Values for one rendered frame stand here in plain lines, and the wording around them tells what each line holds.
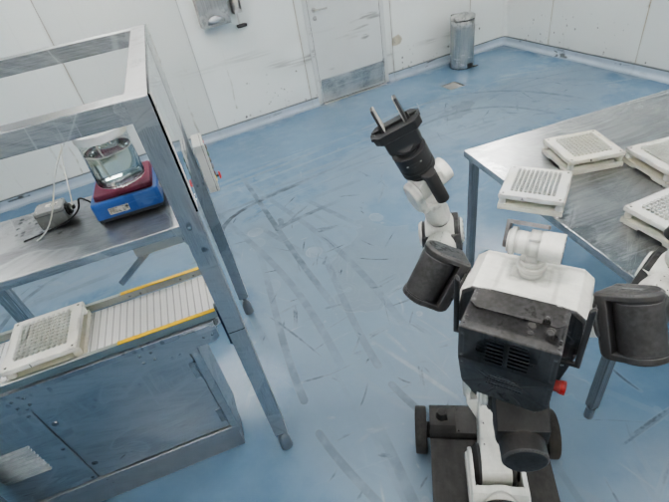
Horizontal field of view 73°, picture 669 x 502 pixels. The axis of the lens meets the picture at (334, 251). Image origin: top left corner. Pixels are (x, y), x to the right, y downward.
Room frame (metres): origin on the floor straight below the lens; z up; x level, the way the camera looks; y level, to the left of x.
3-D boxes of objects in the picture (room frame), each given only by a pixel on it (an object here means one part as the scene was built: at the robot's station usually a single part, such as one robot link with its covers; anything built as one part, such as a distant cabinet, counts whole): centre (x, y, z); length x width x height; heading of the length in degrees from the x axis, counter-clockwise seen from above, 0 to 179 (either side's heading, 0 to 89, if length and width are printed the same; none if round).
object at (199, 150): (2.16, 0.57, 1.03); 0.17 x 0.06 x 0.26; 13
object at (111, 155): (1.31, 0.60, 1.51); 0.15 x 0.15 x 0.19
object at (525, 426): (0.63, -0.40, 0.87); 0.28 x 0.13 x 0.18; 166
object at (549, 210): (1.52, -0.87, 0.89); 0.24 x 0.24 x 0.02; 54
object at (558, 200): (1.52, -0.87, 0.94); 0.25 x 0.24 x 0.02; 144
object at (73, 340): (1.18, 1.06, 0.95); 0.25 x 0.24 x 0.02; 13
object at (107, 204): (1.32, 0.60, 1.37); 0.21 x 0.20 x 0.09; 13
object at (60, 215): (1.28, 0.83, 1.36); 0.12 x 0.07 x 0.06; 103
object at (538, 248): (0.71, -0.43, 1.34); 0.10 x 0.07 x 0.09; 53
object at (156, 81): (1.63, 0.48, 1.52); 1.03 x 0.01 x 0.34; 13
